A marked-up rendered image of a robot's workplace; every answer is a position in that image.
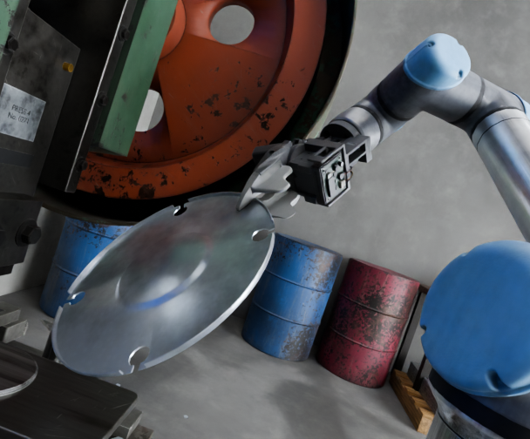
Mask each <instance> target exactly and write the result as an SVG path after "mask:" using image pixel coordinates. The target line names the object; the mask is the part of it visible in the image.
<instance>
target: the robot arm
mask: <svg viewBox="0 0 530 439"><path fill-rule="evenodd" d="M470 68H471V62H470V58H469V56H468V54H467V52H466V50H465V48H464V47H463V46H462V45H459V44H458V42H457V40H456V39H455V38H453V37H451V36H449V35H446V34H442V33H438V34H433V35H431V36H429V37H428V38H427V39H426V40H424V41H423V42H421V43H420V44H419V45H418V46H417V47H416V48H414V49H413V50H412V51H410V52H409V53H408V54H407V55H406V56H405V57H404V60H403V61H402V62H401V63H400V64H399V65H398V66H397V67H396V68H395V69H394V70H393V71H391V72H390V73H389V74H388V75H387V76H386V77H385V78H384V79H383V80H382V81H381V82H380V83H379V84H378V85H377V86H376V87H374V88H373V89H372V90H371V91H370V92H369V93H368V94H367V95H366V96H365V97H364V98H363V99H361V100H360V101H358V102H357V103H356V104H354V105H352V106H351V107H350V108H349V109H347V110H346V111H344V112H342V113H341V114H339V115H338V116H336V117H335V118H333V119H332V120H331V121H330V122H329V123H328V124H327V125H326V126H324V128H323V129H322V131H321V133H320V137H319V138H308V139H299V138H294V140H293V141H288V140H284V141H283V142H282V143H279V144H273V145H263V146H257V147H256V148H255V149H254V150H253V153H252V157H253V160H254V163H255V169H254V172H253V173H252V175H251V176H250V178H249V179H248V182H247V183H246V185H245V187H244V189H243V191H242V193H241V197H240V198H239V200H238V202H237V205H236V210H237V211H238V212H239V211H241V210H242V209H243V208H245V207H246V206H248V205H249V204H250V203H251V201H252V200H253V198H254V197H255V196H256V195H258V194H261V193H265V194H264V195H263V196H262V197H260V198H257V199H258V200H260V201H261V202H262V203H263V204H264V205H265V206H266V207H267V208H268V209H269V211H270V213H271V215H272V218H279V219H288V218H290V217H292V216H293V215H294V214H295V213H296V210H295V208H294V207H293V205H294V204H296V202H297V201H298V200H299V198H300V196H303V197H304V199H305V201H306V202H309V203H312V204H318V205H321V206H327V207H330V206H331V205H332V204H333V203H335V202H336V201H337V200H338V199H339V198H341V197H342V196H343V195H344V194H345V193H346V192H348V191H349V189H350V179H351V178H352V177H353V171H351V170H352V169H353V168H352V166H353V165H354V164H356V163H357V162H358V161H360V162H364V163H368V162H369V161H370V160H371V159H372V154H371V150H373V149H374V148H375V147H377V146H378V145H379V144H380V143H382V142H383V141H384V140H385V139H387V138H388V137H389V136H390V135H391V134H392V133H393V132H396V131H397V130H399V129H400V128H401V127H402V126H404V124H405V123H407V122H408V121H409V120H411V119H412V118H414V117H415V116H417V115H418V114H419V113H420V112H422V111H426V112H428V113H430V114H431V115H433V116H435V117H437V118H440V119H443V120H444V121H445V122H447V123H449V124H451V125H455V126H457V127H458V128H460V129H462V130H464V131H465V132H466V133H467V135H468V137H469V138H470V140H471V141H472V144H473V145H474V147H475V148H476V150H477V152H478V154H479V156H480V157H481V159H482V161H483V163H484V165H485V167H486V169H487V171H488V172H489V174H490V176H491V178H492V179H493V182H494V184H495V185H496V187H497V188H498V190H499V193H500V195H501V197H502V198H503V200H504V201H505V203H506V206H507V207H508V209H509V211H510V213H511V214H512V216H513V218H514V220H515V222H516V224H517V226H518V228H519V229H520V231H521V233H522V235H523V237H524V238H525V240H526V242H524V241H518V240H497V241H492V242H487V243H485V244H481V245H478V246H476V247H475V248H474V249H473V250H471V251H470V252H468V253H462V254H461V255H459V256H458V257H456V258H455V259H454V260H452V261H451V262H450V263H449V264H448V265H447V266H446V267H445V268H444V269H443V270H442V271H441V272H440V273H439V275H438V276H437V278H436V279H435V281H434V282H433V283H432V284H431V287H430V289H429V291H428V293H427V295H426V297H425V301H424V304H423V307H422V311H421V316H420V327H421V328H422V329H424V330H425V333H424V334H423V335H422V336H421V342H422V347H423V350H424V352H425V355H426V358H427V359H428V361H429V363H430V364H431V365H432V368H431V372H430V374H429V377H428V384H429V386H430V388H431V391H432V393H433V395H434V397H435V400H436V402H437V404H438V409H437V411H436V414H435V416H434V418H433V420H432V423H431V427H430V428H429V431H428V433H427V436H426V438H425V439H530V104H529V103H527V102H526V101H524V100H523V99H522V98H521V97H520V96H518V95H517V94H515V93H513V92H510V91H506V90H504V89H502V88H500V87H498V86H497V85H496V84H493V83H491V82H489V81H487V80H486V79H484V78H482V77H480V76H479V75H477V74H475V73H474V72H472V71H470ZM350 168H351V169H350ZM351 172H352V175H351V176H350V173H351ZM344 174H345V176H346V179H344ZM345 180H346V181H345Z"/></svg>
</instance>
